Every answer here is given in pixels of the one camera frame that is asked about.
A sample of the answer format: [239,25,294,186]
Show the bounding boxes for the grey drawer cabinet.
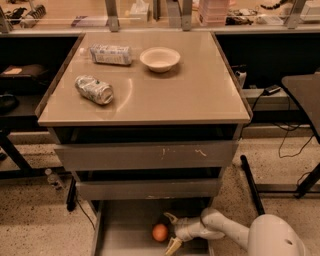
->
[35,31,254,256]

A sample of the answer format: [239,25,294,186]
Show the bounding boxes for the middle grey drawer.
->
[76,178,222,200]

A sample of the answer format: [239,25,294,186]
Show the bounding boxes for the open bottom grey drawer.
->
[91,198,209,256]

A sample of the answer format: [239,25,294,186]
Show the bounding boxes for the black table leg bar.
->
[240,155,265,215]

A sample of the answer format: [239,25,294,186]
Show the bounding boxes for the clear plastic water bottle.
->
[79,44,132,66]

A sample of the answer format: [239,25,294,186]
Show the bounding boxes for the pink stacked trays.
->
[198,0,229,26]

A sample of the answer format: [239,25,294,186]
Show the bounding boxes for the black power adapter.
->
[263,85,281,96]

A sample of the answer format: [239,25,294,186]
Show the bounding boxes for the orange fruit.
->
[152,224,168,242]

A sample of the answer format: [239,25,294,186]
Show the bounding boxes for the black cable on floor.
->
[273,123,315,160]

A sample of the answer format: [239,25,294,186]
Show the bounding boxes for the top grey drawer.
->
[55,140,238,171]

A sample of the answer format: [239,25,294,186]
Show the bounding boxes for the small bottle on floor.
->
[45,169,64,190]

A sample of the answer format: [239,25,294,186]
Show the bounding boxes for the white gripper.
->
[164,212,205,256]

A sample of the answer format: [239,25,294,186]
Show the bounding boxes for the crushed silver soda can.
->
[75,75,114,105]

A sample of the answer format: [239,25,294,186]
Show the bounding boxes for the white tissue box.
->
[129,0,150,22]

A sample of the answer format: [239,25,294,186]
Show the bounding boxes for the white paper bowl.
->
[140,47,181,73]

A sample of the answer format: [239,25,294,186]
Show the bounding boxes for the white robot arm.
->
[164,208,311,256]

